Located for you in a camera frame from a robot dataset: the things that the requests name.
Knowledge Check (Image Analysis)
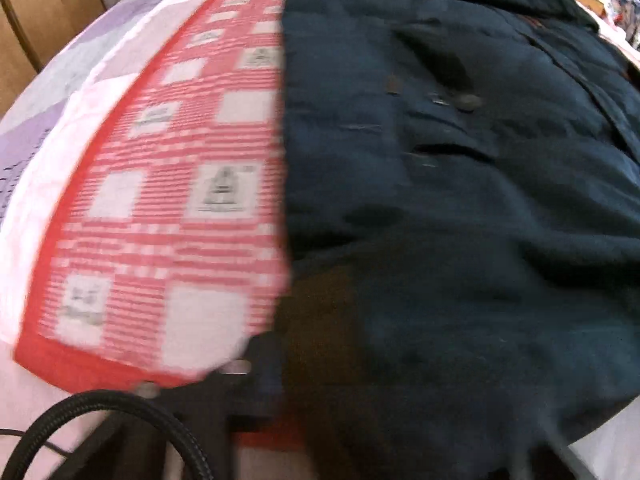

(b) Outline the wooden wardrobe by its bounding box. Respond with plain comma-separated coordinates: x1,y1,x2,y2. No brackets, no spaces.
1,0,105,112

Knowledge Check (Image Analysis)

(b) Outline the red white checkered mat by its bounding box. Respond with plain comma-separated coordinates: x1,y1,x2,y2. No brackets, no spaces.
14,0,288,392

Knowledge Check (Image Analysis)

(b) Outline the dark navy padded jacket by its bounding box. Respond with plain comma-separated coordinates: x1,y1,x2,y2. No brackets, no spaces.
274,0,639,479

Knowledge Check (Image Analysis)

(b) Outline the purple pink patchwork bedsheet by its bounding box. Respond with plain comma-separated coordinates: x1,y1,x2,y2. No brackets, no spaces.
1,0,639,479

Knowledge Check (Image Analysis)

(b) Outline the black braided cable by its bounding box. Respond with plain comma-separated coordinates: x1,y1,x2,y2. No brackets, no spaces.
0,389,216,480

